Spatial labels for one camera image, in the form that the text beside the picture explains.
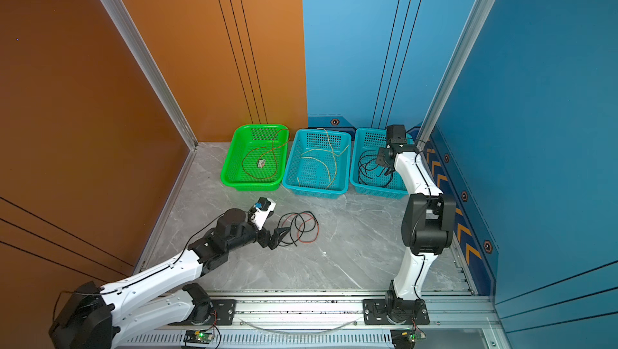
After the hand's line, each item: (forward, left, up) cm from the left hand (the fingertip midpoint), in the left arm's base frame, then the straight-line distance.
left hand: (282, 218), depth 80 cm
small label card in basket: (+35, +16, -13) cm, 40 cm away
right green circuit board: (-30, -41, -13) cm, 52 cm away
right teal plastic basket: (+47, -36, -8) cm, 60 cm away
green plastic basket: (+39, +18, -13) cm, 45 cm away
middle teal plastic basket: (+34, -12, -12) cm, 38 cm away
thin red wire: (+5, -6, -14) cm, 16 cm away
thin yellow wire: (+35, -12, -11) cm, 39 cm away
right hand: (+26, -40, +1) cm, 48 cm away
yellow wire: (+38, -19, -11) cm, 43 cm away
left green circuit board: (-32, +23, -15) cm, 42 cm away
